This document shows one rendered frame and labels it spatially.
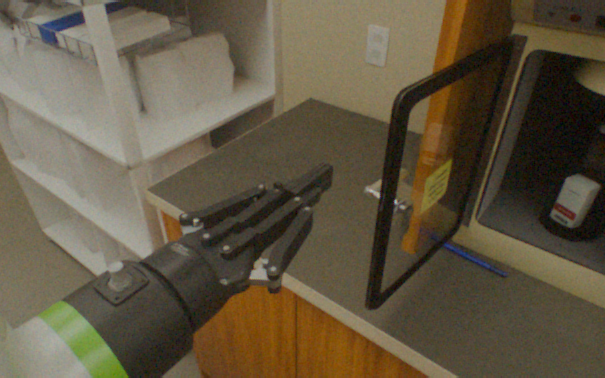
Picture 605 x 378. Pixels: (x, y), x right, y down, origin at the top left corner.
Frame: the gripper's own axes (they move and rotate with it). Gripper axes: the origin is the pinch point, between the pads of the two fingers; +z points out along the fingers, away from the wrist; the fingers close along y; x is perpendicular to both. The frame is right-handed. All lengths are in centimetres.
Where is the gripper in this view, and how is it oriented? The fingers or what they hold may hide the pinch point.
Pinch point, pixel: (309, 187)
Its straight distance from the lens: 48.9
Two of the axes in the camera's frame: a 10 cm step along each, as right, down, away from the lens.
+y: -7.9, -3.8, 4.9
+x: -0.1, 8.0, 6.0
